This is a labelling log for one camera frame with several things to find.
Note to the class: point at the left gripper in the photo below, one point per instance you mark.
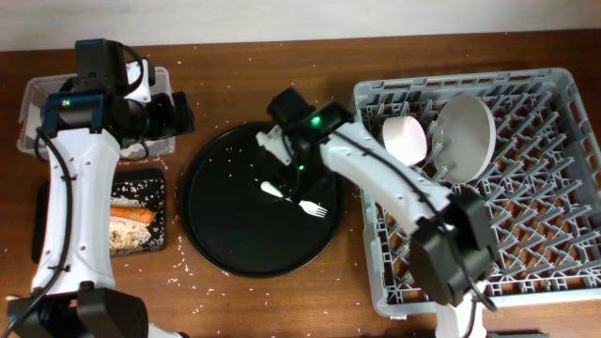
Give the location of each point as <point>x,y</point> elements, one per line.
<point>170,126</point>

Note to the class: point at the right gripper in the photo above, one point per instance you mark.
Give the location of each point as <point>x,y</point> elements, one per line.
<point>296,182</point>

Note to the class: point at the white plastic fork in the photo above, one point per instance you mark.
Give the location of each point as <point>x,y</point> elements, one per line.
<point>308,207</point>

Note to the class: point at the orange carrot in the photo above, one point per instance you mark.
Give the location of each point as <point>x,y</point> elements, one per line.
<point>137,214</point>

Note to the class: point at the white bowl with rice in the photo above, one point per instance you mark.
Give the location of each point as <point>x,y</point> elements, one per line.
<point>405,139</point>

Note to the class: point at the grey plate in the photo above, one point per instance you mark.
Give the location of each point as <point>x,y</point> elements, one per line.
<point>467,135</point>

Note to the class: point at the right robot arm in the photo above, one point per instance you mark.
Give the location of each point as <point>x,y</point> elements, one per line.
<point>451,244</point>

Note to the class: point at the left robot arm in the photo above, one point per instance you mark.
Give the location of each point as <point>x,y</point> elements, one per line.
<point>107,106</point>

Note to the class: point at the grey dishwasher rack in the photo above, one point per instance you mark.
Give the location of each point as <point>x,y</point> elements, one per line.
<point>542,185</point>

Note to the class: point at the black rectangular tray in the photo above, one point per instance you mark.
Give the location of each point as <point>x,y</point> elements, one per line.
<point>140,188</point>

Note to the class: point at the round black serving tray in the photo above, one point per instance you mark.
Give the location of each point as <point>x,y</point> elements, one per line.
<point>241,229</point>

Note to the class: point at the pile of rice scraps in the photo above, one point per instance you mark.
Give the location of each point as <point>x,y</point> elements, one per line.
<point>125,224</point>

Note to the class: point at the clear plastic bin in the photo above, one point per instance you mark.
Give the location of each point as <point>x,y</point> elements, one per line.
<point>37,91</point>

